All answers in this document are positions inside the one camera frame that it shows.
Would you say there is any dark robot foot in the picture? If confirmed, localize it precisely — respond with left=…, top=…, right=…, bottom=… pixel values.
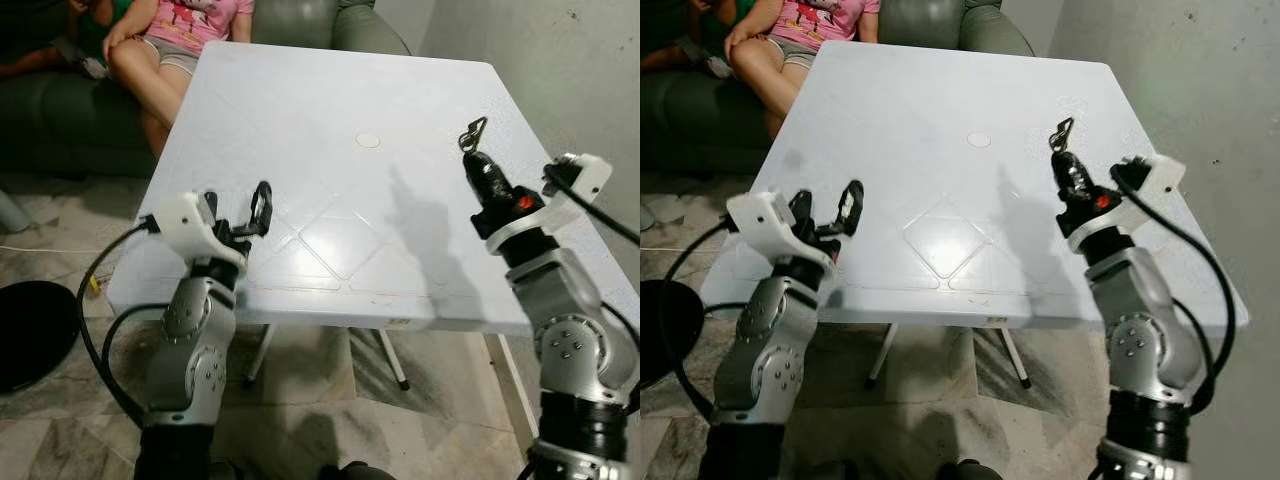
left=317, top=460, right=397, bottom=480
left=940, top=460, right=1007, bottom=480

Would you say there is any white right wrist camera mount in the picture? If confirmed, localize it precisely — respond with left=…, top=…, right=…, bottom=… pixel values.
left=486, top=152, right=614, bottom=257
left=1067, top=152, right=1189, bottom=254

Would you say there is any person in pink shirt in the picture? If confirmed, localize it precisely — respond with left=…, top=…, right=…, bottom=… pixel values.
left=724, top=0, right=882, bottom=141
left=102, top=0, right=257, bottom=158

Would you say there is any white plastic square table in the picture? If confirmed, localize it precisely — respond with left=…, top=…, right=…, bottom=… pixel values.
left=698, top=39, right=1251, bottom=393
left=104, top=40, right=641, bottom=453

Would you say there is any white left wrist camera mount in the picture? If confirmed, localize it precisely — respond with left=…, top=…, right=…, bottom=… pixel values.
left=149, top=191, right=249, bottom=270
left=726, top=189, right=835, bottom=272

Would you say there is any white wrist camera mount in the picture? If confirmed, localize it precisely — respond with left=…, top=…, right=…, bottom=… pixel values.
left=149, top=191, right=249, bottom=270
left=726, top=189, right=835, bottom=272
left=1067, top=152, right=1189, bottom=254
left=486, top=152, right=614, bottom=257

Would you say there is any child in green shirt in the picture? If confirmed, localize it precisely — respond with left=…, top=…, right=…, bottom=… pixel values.
left=0, top=0, right=137, bottom=81
left=640, top=0, right=743, bottom=80

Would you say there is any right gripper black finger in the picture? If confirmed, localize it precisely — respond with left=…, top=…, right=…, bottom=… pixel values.
left=477, top=150, right=514, bottom=197
left=462, top=151, right=492, bottom=202
left=1051, top=151, right=1080, bottom=200
left=1065, top=150, right=1098, bottom=194

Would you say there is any black round base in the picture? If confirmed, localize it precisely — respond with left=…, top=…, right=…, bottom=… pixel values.
left=640, top=279, right=706, bottom=394
left=0, top=281, right=82, bottom=394

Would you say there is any pale grey pipe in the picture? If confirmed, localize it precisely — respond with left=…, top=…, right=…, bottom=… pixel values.
left=0, top=189, right=30, bottom=234

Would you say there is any green leather sofa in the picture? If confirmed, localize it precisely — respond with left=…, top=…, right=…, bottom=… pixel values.
left=0, top=0, right=412, bottom=182
left=640, top=0, right=1037, bottom=178

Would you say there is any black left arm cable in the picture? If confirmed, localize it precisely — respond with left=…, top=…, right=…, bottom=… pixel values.
left=77, top=219, right=172, bottom=428
left=655, top=220, right=748, bottom=423

